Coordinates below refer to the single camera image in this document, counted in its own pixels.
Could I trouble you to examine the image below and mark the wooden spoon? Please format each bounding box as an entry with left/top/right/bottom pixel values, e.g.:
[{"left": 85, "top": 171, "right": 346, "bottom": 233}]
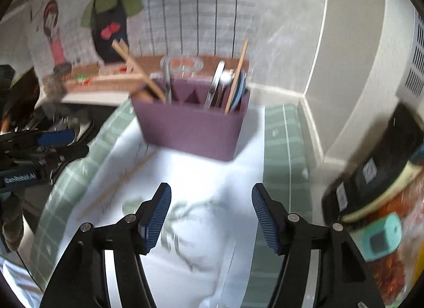
[{"left": 134, "top": 89, "right": 156, "bottom": 102}]

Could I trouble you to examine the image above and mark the wooden chopstick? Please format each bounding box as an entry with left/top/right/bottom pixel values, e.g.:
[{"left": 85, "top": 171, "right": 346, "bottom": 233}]
[
  {"left": 112, "top": 43, "right": 164, "bottom": 103},
  {"left": 224, "top": 39, "right": 249, "bottom": 115},
  {"left": 76, "top": 151, "right": 156, "bottom": 223},
  {"left": 118, "top": 39, "right": 167, "bottom": 98}
]

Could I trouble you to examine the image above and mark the white wall vent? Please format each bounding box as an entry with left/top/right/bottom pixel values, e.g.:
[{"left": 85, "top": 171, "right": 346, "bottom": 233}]
[{"left": 397, "top": 10, "right": 424, "bottom": 98}]

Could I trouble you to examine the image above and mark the green grid mat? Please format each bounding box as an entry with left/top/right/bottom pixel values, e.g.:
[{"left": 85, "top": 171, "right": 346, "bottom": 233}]
[{"left": 33, "top": 99, "right": 310, "bottom": 308}]

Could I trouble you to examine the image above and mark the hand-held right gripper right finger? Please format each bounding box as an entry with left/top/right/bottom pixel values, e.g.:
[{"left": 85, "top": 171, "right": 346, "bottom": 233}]
[{"left": 251, "top": 183, "right": 386, "bottom": 308}]

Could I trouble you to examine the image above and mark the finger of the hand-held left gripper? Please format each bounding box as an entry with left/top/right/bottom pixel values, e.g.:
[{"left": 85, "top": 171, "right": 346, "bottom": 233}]
[
  {"left": 7, "top": 129, "right": 76, "bottom": 148},
  {"left": 10, "top": 144, "right": 90, "bottom": 167}
]

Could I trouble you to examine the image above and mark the blue plate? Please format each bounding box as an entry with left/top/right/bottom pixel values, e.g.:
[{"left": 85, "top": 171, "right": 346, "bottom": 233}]
[{"left": 230, "top": 68, "right": 248, "bottom": 113}]

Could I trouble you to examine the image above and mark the white paper sheet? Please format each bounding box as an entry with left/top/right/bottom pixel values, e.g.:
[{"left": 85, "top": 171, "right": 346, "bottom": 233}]
[{"left": 71, "top": 102, "right": 267, "bottom": 308}]

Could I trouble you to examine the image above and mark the wall poster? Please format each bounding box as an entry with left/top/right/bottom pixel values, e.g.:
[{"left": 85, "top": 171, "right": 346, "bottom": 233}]
[{"left": 26, "top": 0, "right": 262, "bottom": 105}]

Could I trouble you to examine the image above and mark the purple utensil holder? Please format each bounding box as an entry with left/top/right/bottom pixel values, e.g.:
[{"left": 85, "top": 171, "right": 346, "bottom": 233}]
[{"left": 131, "top": 75, "right": 251, "bottom": 163}]

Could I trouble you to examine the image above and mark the teal kitchen timer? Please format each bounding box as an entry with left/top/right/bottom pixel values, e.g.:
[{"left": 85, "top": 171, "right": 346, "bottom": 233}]
[{"left": 362, "top": 213, "right": 403, "bottom": 261}]

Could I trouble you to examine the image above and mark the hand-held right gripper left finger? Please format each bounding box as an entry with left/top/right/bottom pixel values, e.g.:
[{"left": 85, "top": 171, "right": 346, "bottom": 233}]
[{"left": 40, "top": 182, "right": 172, "bottom": 308}]

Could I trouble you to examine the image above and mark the red snack bag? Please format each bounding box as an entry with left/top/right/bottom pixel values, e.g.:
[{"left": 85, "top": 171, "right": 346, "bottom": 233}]
[{"left": 374, "top": 182, "right": 424, "bottom": 307}]

